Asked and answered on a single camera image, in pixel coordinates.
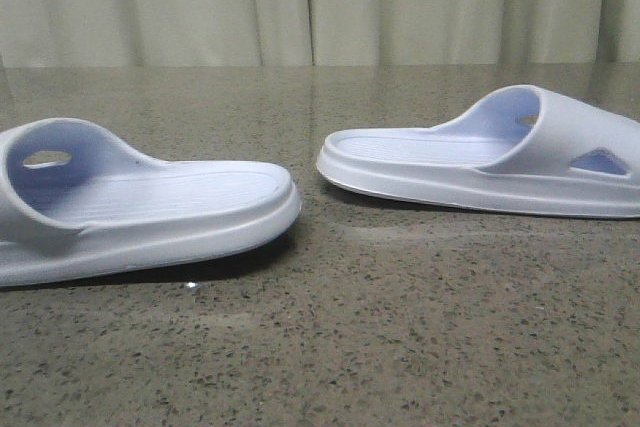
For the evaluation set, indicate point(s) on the light blue slipper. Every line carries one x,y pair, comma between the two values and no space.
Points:
521,149
77,201

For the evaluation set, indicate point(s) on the white curtain backdrop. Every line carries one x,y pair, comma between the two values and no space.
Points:
97,33

